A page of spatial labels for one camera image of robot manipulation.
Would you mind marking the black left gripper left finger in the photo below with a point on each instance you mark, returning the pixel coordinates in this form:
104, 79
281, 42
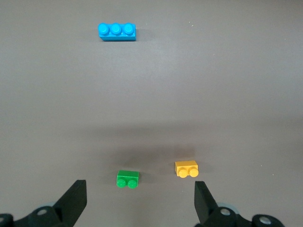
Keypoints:
71, 203

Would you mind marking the yellow two-stud toy block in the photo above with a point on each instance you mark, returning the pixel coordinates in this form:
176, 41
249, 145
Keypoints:
185, 165

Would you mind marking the blue three-stud toy block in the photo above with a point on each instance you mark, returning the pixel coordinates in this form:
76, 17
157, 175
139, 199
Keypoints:
117, 33

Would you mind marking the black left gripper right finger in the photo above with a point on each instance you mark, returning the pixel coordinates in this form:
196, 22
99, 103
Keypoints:
206, 203

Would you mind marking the green two-stud toy block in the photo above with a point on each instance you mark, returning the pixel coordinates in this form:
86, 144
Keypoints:
127, 176

